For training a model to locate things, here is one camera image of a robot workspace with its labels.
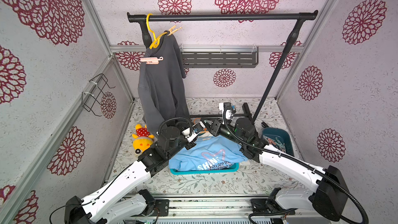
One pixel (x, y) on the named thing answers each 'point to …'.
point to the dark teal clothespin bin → (279, 138)
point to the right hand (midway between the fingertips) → (201, 118)
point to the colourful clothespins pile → (276, 143)
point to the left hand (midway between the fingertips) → (195, 127)
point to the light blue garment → (218, 152)
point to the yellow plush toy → (142, 140)
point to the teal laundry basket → (231, 169)
